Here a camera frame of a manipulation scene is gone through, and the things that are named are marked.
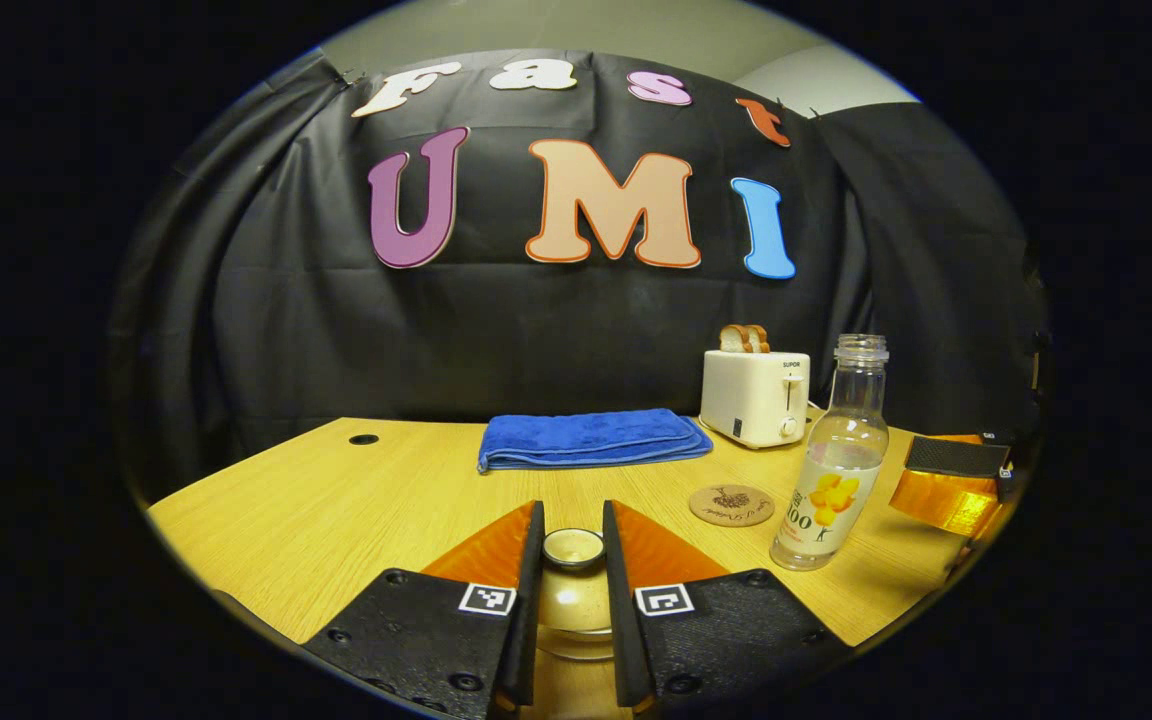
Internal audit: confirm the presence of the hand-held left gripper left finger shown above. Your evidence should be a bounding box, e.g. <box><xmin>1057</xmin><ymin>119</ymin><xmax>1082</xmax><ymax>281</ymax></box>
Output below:
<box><xmin>301</xmin><ymin>500</ymin><xmax>545</xmax><ymax>719</ymax></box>

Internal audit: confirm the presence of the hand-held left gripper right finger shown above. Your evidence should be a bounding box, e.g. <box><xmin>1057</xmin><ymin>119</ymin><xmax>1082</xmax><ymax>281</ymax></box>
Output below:
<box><xmin>602</xmin><ymin>500</ymin><xmax>852</xmax><ymax>716</ymax></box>

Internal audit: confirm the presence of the cream teacup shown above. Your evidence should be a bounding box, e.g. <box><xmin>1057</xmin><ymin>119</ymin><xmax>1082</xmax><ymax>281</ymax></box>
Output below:
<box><xmin>539</xmin><ymin>628</ymin><xmax>615</xmax><ymax>663</ymax></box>

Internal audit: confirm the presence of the cream teacup lid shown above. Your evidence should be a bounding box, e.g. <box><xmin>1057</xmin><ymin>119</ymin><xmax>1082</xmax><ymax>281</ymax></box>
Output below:
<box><xmin>536</xmin><ymin>527</ymin><xmax>617</xmax><ymax>637</ymax></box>

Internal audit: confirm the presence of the clear glass water bottle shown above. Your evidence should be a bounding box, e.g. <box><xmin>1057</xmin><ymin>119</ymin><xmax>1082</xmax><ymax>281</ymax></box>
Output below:
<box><xmin>770</xmin><ymin>334</ymin><xmax>890</xmax><ymax>572</ymax></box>

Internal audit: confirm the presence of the round wooden coaster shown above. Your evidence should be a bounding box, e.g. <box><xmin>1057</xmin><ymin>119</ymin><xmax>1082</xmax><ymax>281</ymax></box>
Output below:
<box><xmin>689</xmin><ymin>484</ymin><xmax>776</xmax><ymax>528</ymax></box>

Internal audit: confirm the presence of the folded blue towel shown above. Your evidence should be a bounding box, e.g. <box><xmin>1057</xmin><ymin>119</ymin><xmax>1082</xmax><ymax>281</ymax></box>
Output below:
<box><xmin>477</xmin><ymin>408</ymin><xmax>714</xmax><ymax>474</ymax></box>

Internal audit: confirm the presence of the white toaster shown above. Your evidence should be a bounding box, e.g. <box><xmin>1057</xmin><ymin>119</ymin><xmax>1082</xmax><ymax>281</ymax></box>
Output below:
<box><xmin>699</xmin><ymin>349</ymin><xmax>812</xmax><ymax>450</ymax></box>

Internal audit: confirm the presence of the black backdrop cloth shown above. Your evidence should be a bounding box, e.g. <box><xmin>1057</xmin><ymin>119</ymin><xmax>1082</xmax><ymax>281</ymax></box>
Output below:
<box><xmin>106</xmin><ymin>45</ymin><xmax>1049</xmax><ymax>501</ymax></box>

